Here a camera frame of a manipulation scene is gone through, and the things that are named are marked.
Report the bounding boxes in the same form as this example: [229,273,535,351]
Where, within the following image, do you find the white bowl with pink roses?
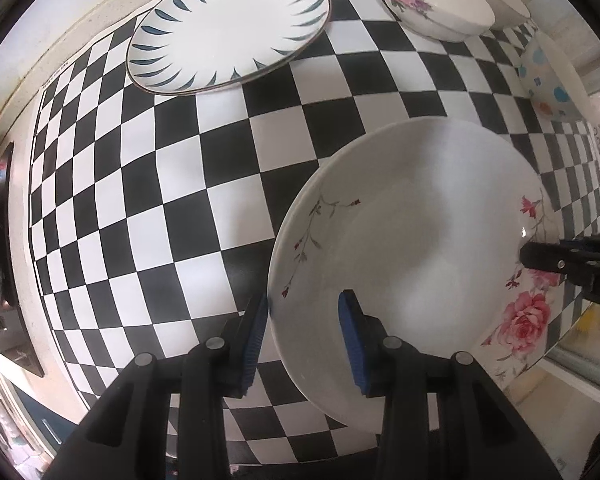
[379,0,496,43]

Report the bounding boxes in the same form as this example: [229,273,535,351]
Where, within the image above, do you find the white plate with pink roses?
[267,119,563,435]

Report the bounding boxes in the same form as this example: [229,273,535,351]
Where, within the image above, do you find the white plate with blue leaves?
[126,0,333,96]

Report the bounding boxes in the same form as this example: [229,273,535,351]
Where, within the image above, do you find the black and white checkered mat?
[28,0,600,466]

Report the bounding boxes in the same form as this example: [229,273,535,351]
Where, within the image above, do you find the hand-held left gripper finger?
[338,289,564,480]

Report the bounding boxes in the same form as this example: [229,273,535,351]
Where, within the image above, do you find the blue cabinet front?
[7,385,83,463]

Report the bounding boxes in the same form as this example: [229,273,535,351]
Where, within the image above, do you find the metal window rail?
[544,342,600,397]

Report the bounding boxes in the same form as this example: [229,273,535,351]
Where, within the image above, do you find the white bowl with coloured dots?
[517,30,597,122]

